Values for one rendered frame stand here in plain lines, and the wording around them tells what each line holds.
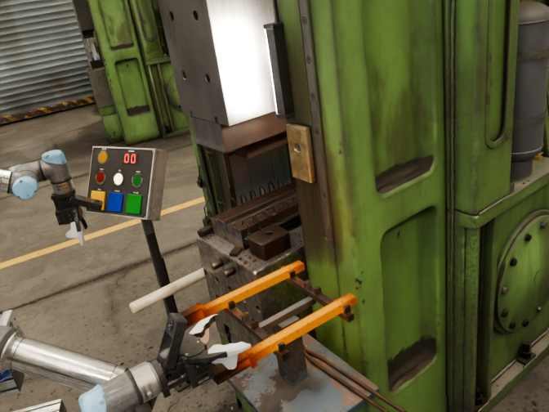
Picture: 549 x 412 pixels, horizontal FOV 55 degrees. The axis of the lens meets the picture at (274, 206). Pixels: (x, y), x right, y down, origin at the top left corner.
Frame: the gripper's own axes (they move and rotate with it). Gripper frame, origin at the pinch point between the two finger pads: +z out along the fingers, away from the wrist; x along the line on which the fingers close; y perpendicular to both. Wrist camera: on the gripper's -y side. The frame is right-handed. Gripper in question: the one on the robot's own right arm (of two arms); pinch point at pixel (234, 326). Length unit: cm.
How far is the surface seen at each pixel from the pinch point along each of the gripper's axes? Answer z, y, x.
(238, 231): 31, 8, -54
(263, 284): 21.2, 9.7, -22.6
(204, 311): 2.0, 8.6, -22.2
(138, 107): 164, 64, -535
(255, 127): 44, -26, -53
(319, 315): 23.3, 9.1, 0.4
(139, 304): 1, 43, -93
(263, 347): 5.9, 9.1, 0.9
